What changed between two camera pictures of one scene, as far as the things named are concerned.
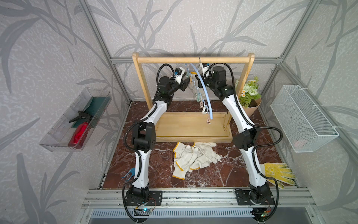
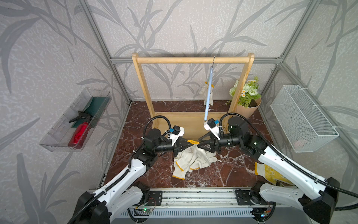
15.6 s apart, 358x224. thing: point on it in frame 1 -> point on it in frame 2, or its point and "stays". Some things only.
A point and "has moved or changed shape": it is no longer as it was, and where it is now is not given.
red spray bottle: [81, 131] stays
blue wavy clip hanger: [196, 80] has moved or changed shape
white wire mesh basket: [306, 128] stays
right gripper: [200, 84] -> [213, 143]
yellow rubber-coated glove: [272, 170] stays
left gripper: [185, 84] -> [176, 148]
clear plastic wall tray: [76, 126] stays
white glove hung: [206, 154] -> [205, 93]
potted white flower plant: [250, 98] stays
